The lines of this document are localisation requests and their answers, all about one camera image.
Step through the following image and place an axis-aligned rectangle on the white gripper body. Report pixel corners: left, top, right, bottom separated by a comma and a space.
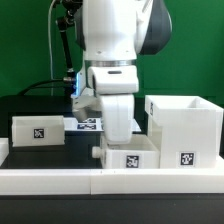
100, 94, 134, 145

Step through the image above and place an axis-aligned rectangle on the white front drawer box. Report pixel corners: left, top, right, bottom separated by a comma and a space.
92, 134, 160, 169

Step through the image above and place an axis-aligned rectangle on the white drawer box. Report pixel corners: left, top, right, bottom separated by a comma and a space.
12, 116, 65, 147
92, 134, 160, 169

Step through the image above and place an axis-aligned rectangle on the white drawer cabinet frame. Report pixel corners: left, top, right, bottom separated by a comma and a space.
145, 95, 223, 169

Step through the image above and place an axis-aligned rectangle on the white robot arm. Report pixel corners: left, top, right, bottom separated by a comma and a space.
73, 0, 172, 145

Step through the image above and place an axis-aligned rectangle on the white marker sheet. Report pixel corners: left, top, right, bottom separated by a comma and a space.
63, 117, 143, 133

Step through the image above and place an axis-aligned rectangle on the white cable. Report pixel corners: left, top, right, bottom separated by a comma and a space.
47, 0, 59, 81

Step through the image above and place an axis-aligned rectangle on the black cable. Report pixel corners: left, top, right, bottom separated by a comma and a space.
16, 78, 73, 97

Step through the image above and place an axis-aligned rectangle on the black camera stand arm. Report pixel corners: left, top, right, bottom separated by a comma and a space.
56, 0, 83, 97

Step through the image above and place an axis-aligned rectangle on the white border rail frame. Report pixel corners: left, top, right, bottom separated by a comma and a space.
0, 138, 224, 195

